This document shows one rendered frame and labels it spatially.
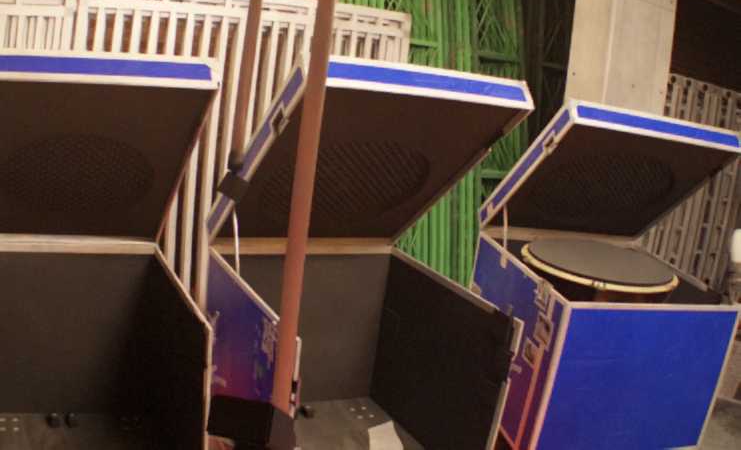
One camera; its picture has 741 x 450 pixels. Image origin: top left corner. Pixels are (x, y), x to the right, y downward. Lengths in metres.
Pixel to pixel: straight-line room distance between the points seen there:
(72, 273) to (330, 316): 1.21
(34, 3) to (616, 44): 3.23
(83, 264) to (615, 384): 2.34
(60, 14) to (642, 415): 3.43
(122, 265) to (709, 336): 2.66
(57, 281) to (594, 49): 3.20
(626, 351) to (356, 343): 1.28
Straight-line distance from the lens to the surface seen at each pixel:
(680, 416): 3.75
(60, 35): 3.82
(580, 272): 3.52
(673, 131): 3.50
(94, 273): 3.10
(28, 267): 3.07
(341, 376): 3.65
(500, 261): 3.81
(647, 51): 4.74
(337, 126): 2.58
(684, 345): 3.54
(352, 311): 3.53
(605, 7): 4.50
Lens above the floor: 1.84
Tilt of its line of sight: 12 degrees down
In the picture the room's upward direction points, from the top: 8 degrees clockwise
